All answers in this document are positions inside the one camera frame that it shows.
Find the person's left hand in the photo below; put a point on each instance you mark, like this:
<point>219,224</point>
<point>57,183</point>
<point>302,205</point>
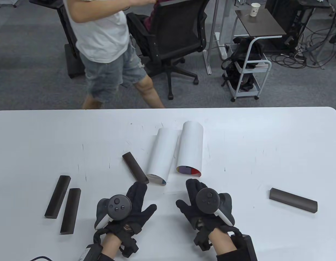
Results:
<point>138,201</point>

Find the person's right hand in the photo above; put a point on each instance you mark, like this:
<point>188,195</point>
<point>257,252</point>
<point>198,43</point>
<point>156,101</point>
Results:
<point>190,195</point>

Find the dark wooden paperweight bar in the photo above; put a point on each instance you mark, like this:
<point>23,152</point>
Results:
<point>135,168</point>
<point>293,199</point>
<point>57,197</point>
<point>70,210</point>

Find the narrow white poster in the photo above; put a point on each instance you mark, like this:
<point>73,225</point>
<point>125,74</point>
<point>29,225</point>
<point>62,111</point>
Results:
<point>162,155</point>

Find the white paper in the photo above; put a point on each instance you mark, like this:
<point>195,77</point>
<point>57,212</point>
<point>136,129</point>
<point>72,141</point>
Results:
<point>191,144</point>

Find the person's left forearm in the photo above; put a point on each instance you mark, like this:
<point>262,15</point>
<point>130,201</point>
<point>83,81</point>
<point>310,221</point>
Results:
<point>110,244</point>

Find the person's right forearm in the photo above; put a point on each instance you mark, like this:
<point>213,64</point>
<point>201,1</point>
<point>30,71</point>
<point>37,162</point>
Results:
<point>223,242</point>

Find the dark grey tracking controller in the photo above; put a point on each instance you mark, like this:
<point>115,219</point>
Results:
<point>208,199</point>
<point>117,205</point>

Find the black sensor box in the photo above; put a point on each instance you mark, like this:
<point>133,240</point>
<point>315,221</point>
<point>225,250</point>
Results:
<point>246,247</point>
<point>89,252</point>

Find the black bag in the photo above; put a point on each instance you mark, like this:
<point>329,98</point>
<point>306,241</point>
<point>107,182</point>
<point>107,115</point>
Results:
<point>238,58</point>

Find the black floor stand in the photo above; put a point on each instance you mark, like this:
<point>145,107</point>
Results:
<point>72,62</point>

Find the black mesh office chair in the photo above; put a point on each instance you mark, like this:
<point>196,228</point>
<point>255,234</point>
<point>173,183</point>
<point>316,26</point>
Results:
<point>173,30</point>

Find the side table with dark top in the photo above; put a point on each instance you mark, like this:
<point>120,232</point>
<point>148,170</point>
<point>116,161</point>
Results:
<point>260,25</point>

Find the white paper cup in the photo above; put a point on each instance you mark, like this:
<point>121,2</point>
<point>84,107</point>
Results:
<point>255,10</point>

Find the black computer tower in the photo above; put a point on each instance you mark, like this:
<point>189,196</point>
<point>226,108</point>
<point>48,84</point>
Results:
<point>279,13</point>

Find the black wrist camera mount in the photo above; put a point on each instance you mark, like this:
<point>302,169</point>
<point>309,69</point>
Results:
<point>129,246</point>
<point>202,239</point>

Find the white desk frame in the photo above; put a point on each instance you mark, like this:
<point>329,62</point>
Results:
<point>214,27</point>

